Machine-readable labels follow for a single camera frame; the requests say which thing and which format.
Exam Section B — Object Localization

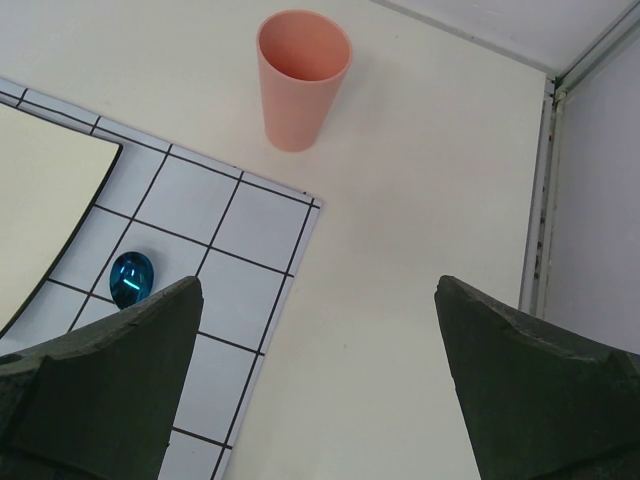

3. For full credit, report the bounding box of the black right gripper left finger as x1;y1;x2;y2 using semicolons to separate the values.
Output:
1;276;204;479

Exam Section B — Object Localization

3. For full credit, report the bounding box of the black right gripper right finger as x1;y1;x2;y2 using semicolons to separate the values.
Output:
434;276;639;479

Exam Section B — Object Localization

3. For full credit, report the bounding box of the light blue checked placemat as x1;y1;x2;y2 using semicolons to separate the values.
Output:
1;81;321;479

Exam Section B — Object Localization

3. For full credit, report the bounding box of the blue metal spoon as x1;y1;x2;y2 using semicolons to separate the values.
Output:
109;251;154;309

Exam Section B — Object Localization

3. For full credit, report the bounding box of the white square plate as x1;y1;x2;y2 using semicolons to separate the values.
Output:
1;105;123;334

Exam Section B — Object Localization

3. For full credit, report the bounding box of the pink plastic cup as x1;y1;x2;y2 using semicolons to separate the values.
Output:
256;9;353;152

